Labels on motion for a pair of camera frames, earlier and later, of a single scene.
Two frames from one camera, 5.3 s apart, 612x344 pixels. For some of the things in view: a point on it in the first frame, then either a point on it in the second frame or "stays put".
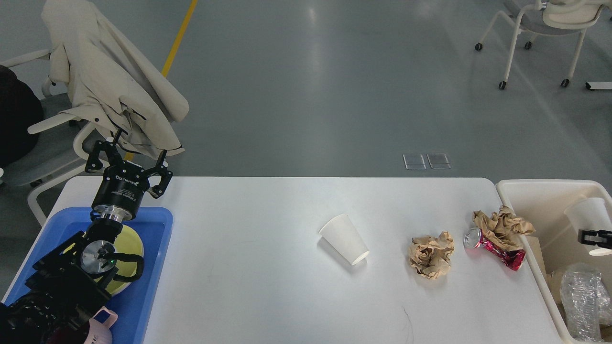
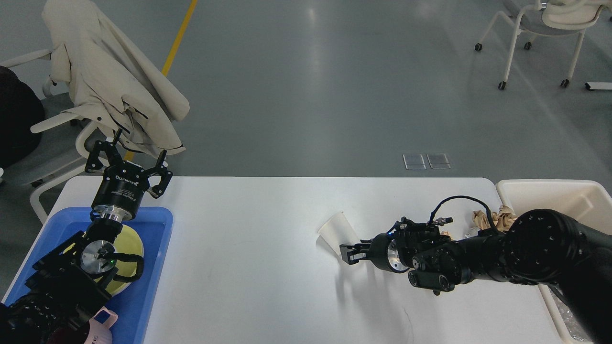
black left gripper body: [119, 192] stays put
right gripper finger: [600, 234] → [361, 247]
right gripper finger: [606, 243] → [354, 257]
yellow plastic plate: [127, 241] stays put
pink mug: [99, 324] stays put
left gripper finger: [166, 175] stays put
